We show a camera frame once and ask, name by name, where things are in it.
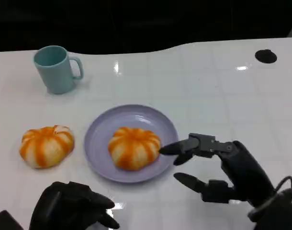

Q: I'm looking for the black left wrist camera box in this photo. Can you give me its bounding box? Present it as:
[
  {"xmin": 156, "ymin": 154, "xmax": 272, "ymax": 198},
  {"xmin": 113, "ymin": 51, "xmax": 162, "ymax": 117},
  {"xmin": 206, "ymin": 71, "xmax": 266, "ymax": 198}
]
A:
[{"xmin": 0, "ymin": 210, "xmax": 24, "ymax": 230}]

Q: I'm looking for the black round table grommet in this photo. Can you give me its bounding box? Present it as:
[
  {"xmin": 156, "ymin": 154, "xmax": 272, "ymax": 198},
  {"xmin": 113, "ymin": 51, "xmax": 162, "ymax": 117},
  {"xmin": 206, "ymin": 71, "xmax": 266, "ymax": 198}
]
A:
[{"xmin": 255, "ymin": 49, "xmax": 278, "ymax": 64}]

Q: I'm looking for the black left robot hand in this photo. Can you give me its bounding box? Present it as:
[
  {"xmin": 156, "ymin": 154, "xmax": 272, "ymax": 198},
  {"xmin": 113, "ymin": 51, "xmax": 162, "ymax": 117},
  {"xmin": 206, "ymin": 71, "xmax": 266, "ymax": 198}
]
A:
[{"xmin": 29, "ymin": 181, "xmax": 121, "ymax": 230}]

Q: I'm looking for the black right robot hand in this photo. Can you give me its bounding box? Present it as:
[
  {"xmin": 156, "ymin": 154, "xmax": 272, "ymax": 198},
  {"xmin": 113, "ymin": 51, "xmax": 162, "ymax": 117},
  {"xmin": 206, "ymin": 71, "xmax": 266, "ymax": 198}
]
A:
[{"xmin": 158, "ymin": 133, "xmax": 276, "ymax": 207}]

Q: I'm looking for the pale green mug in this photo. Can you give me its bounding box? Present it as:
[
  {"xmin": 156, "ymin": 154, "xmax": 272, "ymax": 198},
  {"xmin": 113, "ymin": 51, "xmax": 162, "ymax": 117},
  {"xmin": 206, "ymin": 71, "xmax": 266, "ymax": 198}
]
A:
[{"xmin": 33, "ymin": 45, "xmax": 84, "ymax": 95}]

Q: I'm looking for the lilac plate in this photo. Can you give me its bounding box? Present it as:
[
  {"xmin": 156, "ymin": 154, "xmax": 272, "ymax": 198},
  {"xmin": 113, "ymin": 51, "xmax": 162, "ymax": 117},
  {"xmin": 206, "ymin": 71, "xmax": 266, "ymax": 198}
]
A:
[{"xmin": 83, "ymin": 103, "xmax": 180, "ymax": 184}]

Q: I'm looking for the orange and white bread roll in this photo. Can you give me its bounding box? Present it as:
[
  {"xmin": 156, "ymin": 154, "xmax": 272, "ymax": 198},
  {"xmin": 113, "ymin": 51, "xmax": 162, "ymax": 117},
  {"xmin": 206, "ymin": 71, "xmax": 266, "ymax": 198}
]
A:
[
  {"xmin": 19, "ymin": 124, "xmax": 75, "ymax": 170},
  {"xmin": 108, "ymin": 126, "xmax": 162, "ymax": 172}
]

